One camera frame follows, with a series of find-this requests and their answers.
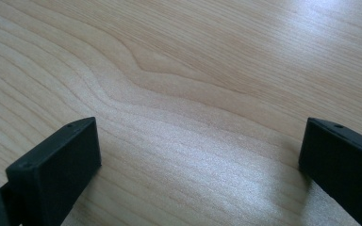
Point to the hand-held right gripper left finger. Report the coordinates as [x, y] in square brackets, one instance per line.
[56, 166]

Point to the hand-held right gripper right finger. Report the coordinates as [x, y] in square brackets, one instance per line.
[342, 166]

